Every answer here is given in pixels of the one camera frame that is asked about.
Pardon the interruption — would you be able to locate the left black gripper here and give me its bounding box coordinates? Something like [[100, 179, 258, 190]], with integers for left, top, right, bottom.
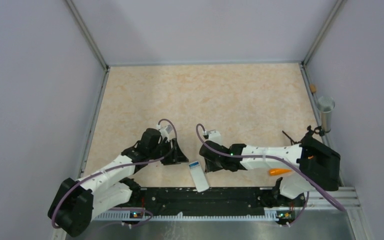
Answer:
[[148, 138, 189, 166]]

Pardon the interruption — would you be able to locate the white remote control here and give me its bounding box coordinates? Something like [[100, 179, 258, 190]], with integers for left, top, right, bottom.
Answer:
[[188, 161, 210, 193]]

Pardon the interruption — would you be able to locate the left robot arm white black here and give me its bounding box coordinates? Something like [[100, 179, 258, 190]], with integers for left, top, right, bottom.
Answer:
[[47, 124, 188, 237]]

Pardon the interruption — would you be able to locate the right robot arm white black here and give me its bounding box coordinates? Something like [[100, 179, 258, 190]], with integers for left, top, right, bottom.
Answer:
[[199, 136, 341, 206]]

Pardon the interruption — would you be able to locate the orange carrot toy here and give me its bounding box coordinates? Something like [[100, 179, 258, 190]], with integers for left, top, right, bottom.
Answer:
[[268, 168, 292, 176]]

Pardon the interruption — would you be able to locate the small cork piece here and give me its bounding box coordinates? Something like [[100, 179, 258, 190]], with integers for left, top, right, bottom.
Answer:
[[309, 84, 317, 94]]

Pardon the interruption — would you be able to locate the silver metal cylinder cup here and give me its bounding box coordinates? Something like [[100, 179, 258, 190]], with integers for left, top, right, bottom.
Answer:
[[316, 96, 336, 133]]

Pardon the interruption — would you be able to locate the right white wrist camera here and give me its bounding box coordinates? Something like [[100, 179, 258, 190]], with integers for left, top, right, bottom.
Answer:
[[204, 129, 223, 145]]

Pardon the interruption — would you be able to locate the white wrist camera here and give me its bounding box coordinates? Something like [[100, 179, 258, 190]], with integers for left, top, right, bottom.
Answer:
[[204, 129, 223, 145], [156, 124, 174, 142]]

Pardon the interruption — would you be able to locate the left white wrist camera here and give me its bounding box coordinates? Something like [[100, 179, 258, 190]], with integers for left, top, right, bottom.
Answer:
[[156, 124, 174, 142]]

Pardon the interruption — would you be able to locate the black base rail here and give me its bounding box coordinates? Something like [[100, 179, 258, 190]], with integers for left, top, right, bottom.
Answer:
[[125, 186, 307, 218]]

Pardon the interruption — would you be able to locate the black clamp mount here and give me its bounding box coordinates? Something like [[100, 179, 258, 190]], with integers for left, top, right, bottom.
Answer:
[[281, 125, 327, 145]]

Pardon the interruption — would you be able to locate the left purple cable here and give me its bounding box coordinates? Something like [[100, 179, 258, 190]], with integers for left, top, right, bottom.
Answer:
[[51, 118, 178, 230]]

